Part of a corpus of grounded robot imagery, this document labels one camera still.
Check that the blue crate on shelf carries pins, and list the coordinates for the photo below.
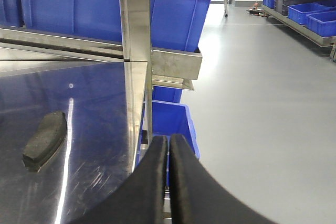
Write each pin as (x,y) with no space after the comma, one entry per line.
(298,13)

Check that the large blue bin right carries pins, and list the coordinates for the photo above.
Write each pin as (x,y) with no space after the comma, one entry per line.
(175,24)

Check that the stainless steel rack frame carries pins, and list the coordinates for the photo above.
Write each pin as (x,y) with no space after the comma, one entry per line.
(163,67)

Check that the steel shelf with bins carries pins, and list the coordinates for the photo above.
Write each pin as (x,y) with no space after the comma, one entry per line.
(313,19)

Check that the brake pad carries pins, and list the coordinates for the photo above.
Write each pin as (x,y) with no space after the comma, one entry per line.
(48,137)

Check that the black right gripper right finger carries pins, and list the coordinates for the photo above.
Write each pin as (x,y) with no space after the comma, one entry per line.
(196,197)

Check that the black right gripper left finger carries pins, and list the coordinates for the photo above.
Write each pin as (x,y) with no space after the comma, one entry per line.
(140,198)

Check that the blue bin under table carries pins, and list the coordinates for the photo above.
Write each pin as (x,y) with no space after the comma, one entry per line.
(168,119)

